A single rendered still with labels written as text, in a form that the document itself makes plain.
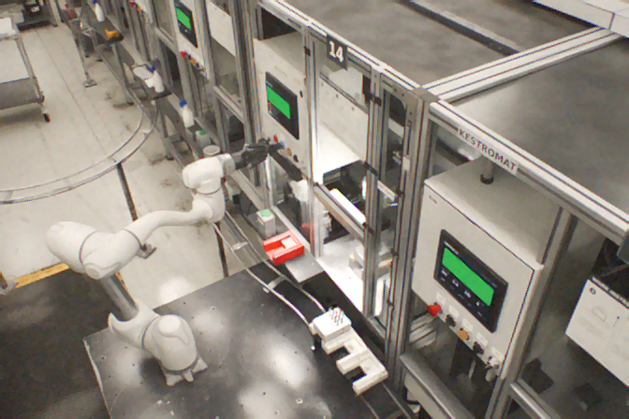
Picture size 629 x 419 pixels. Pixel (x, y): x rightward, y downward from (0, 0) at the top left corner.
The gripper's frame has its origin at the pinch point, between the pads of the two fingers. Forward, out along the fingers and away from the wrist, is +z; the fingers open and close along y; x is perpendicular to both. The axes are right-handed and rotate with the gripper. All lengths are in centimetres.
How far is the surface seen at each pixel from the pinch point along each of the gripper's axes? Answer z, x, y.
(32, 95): -76, 360, -116
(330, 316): -8, -57, -49
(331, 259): 11, -28, -51
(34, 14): -33, 607, -125
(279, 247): -6, -8, -50
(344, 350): -8, -69, -59
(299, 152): 4.2, -14.4, 3.9
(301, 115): 4.2, -18.3, 23.6
